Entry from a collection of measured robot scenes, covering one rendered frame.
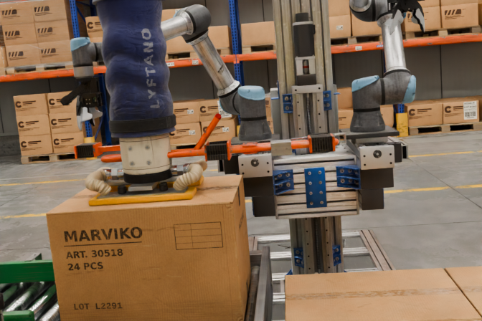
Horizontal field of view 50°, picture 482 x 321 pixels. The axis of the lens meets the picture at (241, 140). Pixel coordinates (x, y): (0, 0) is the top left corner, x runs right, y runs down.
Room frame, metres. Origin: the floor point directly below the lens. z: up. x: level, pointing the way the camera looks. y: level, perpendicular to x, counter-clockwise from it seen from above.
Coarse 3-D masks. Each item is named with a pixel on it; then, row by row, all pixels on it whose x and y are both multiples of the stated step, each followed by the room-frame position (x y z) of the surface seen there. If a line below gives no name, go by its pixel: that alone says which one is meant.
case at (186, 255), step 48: (96, 192) 1.84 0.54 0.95; (240, 192) 1.80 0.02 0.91; (96, 240) 1.58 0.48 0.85; (144, 240) 1.56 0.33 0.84; (192, 240) 1.55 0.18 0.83; (240, 240) 1.66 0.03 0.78; (96, 288) 1.58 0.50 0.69; (144, 288) 1.57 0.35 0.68; (192, 288) 1.55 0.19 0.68; (240, 288) 1.54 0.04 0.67
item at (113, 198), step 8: (160, 184) 1.65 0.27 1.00; (112, 192) 1.70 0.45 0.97; (120, 192) 1.66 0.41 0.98; (128, 192) 1.68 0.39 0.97; (136, 192) 1.67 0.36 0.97; (144, 192) 1.66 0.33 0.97; (152, 192) 1.65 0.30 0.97; (160, 192) 1.64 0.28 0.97; (168, 192) 1.63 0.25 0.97; (176, 192) 1.62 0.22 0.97; (184, 192) 1.62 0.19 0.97; (192, 192) 1.63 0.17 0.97; (96, 200) 1.63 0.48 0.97; (104, 200) 1.62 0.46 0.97; (112, 200) 1.62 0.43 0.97; (120, 200) 1.62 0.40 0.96; (128, 200) 1.62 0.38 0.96; (136, 200) 1.62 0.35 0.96; (144, 200) 1.61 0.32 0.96; (152, 200) 1.61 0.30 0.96; (160, 200) 1.61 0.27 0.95; (168, 200) 1.61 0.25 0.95; (176, 200) 1.61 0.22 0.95
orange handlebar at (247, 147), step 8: (248, 144) 1.72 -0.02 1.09; (256, 144) 1.71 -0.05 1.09; (264, 144) 1.74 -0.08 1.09; (296, 144) 1.69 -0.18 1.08; (304, 144) 1.69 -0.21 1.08; (336, 144) 1.69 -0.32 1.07; (168, 152) 1.73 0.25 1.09; (176, 152) 1.72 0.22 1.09; (184, 152) 1.72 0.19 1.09; (192, 152) 1.72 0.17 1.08; (200, 152) 1.72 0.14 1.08; (232, 152) 1.71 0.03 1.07; (240, 152) 1.71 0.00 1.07; (248, 152) 1.71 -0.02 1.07; (256, 152) 1.70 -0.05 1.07; (104, 160) 1.74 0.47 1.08; (112, 160) 1.74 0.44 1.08; (120, 160) 1.74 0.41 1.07
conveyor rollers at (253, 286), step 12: (252, 276) 1.91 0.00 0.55; (0, 288) 2.04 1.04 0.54; (12, 288) 1.99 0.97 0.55; (24, 288) 2.05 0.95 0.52; (36, 288) 1.99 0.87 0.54; (252, 288) 1.80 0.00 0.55; (12, 300) 1.96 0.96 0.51; (24, 300) 1.88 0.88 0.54; (48, 300) 1.88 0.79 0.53; (252, 300) 1.70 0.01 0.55; (36, 312) 1.78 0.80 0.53; (48, 312) 1.74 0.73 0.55; (252, 312) 1.61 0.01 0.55
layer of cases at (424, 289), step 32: (288, 288) 1.78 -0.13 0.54; (320, 288) 1.76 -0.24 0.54; (352, 288) 1.74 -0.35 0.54; (384, 288) 1.72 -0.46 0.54; (416, 288) 1.70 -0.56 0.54; (448, 288) 1.67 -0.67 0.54; (480, 288) 1.65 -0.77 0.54; (288, 320) 1.54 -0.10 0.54; (320, 320) 1.53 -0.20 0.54; (352, 320) 1.51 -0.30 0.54; (384, 320) 1.49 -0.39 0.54; (416, 320) 1.48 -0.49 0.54; (448, 320) 1.47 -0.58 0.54; (480, 320) 1.45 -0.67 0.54
